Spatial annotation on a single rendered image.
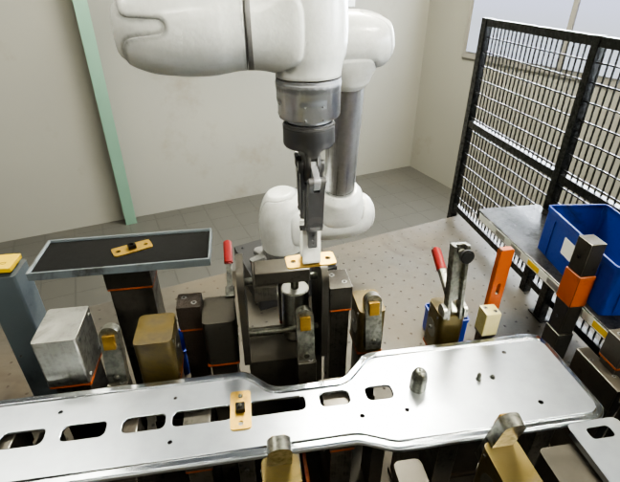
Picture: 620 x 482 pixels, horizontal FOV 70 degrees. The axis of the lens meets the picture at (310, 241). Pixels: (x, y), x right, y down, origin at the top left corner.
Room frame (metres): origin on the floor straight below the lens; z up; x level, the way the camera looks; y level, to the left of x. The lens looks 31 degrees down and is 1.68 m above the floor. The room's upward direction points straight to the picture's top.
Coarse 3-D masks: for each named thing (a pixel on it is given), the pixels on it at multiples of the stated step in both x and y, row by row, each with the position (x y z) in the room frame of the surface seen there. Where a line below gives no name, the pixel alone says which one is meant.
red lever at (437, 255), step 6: (432, 252) 0.86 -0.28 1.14; (438, 252) 0.86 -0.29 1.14; (438, 258) 0.85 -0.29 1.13; (438, 264) 0.84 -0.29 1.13; (444, 264) 0.84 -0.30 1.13; (438, 270) 0.83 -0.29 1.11; (444, 270) 0.83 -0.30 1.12; (444, 276) 0.81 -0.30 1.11; (444, 282) 0.80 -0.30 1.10; (444, 288) 0.79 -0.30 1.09; (444, 294) 0.79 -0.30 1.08; (456, 312) 0.75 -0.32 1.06
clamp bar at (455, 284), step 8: (456, 248) 0.76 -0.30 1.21; (464, 248) 0.78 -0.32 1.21; (456, 256) 0.77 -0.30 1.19; (464, 256) 0.74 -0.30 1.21; (472, 256) 0.74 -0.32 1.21; (448, 264) 0.77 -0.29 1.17; (456, 264) 0.77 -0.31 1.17; (464, 264) 0.77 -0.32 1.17; (448, 272) 0.77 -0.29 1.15; (456, 272) 0.77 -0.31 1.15; (464, 272) 0.76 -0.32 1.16; (448, 280) 0.76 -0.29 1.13; (456, 280) 0.76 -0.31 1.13; (464, 280) 0.76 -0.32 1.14; (448, 288) 0.76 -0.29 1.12; (456, 288) 0.76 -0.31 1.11; (464, 288) 0.75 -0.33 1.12; (448, 296) 0.75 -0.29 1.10; (456, 296) 0.76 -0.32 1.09; (464, 296) 0.75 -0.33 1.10; (448, 304) 0.74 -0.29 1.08; (456, 304) 0.76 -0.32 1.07; (448, 312) 0.74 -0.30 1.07
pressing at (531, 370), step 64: (128, 384) 0.60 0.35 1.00; (192, 384) 0.60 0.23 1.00; (256, 384) 0.60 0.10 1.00; (320, 384) 0.60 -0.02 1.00; (384, 384) 0.60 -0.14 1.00; (448, 384) 0.60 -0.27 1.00; (512, 384) 0.60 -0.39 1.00; (576, 384) 0.60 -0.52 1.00; (64, 448) 0.47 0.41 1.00; (128, 448) 0.47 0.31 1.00; (192, 448) 0.47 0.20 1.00; (256, 448) 0.47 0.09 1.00; (320, 448) 0.47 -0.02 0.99; (384, 448) 0.47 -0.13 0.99
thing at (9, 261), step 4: (0, 256) 0.81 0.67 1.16; (4, 256) 0.81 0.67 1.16; (8, 256) 0.81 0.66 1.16; (12, 256) 0.81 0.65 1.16; (16, 256) 0.81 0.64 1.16; (20, 256) 0.82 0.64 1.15; (0, 260) 0.80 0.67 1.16; (4, 260) 0.80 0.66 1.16; (8, 260) 0.80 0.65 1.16; (12, 260) 0.80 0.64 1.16; (16, 260) 0.81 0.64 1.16; (0, 264) 0.79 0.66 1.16; (4, 264) 0.79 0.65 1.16; (8, 264) 0.79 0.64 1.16; (12, 264) 0.79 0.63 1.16; (16, 264) 0.80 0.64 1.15; (0, 268) 0.77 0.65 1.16; (4, 268) 0.77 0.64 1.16; (8, 268) 0.77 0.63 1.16; (12, 268) 0.78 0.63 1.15; (0, 272) 0.77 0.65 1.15; (4, 272) 0.77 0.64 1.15; (8, 272) 0.77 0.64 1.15
